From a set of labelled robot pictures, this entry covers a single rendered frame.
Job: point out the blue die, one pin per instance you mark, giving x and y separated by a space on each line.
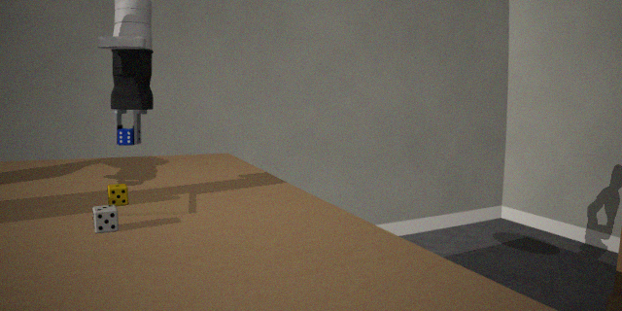
125 136

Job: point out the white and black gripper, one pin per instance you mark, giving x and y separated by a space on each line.
132 71

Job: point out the yellow die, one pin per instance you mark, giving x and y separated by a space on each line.
118 194

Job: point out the white die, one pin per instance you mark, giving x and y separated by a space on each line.
105 218

